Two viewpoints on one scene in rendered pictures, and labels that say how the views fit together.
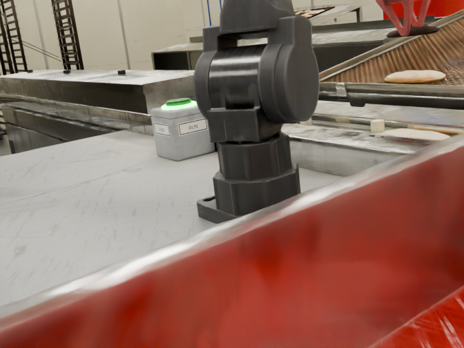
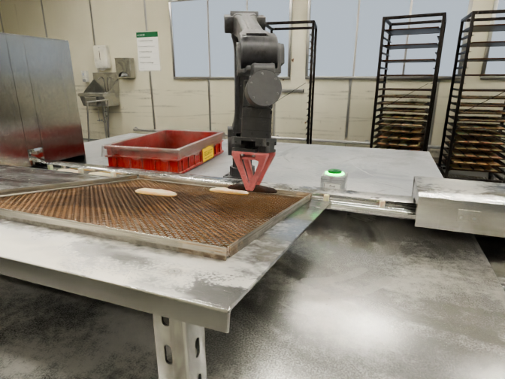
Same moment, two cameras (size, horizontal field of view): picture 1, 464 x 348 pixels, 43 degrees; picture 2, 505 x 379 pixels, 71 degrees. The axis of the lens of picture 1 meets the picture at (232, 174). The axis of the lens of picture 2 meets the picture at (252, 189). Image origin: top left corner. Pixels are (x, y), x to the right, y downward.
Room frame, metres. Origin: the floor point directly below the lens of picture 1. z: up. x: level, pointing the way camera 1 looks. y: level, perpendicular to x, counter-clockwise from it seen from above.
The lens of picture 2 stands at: (1.56, -0.74, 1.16)
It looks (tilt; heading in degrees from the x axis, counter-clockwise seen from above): 17 degrees down; 142
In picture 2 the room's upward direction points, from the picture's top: straight up
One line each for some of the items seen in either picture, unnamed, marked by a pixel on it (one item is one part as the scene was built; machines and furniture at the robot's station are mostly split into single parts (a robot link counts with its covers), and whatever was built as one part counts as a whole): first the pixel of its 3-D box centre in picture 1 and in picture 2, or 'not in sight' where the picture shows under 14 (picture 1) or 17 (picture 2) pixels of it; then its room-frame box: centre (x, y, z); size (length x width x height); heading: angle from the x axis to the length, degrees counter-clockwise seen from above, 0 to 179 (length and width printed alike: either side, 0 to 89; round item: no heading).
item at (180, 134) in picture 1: (185, 140); (333, 191); (0.90, 0.07, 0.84); 0.08 x 0.08 x 0.11; 32
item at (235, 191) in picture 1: (256, 177); (242, 168); (0.56, -0.02, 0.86); 0.12 x 0.09 x 0.08; 32
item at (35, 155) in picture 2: not in sight; (36, 156); (0.09, -0.60, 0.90); 0.06 x 0.01 x 0.06; 122
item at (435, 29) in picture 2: not in sight; (404, 104); (-0.66, 3.14, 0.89); 0.60 x 0.59 x 1.78; 25
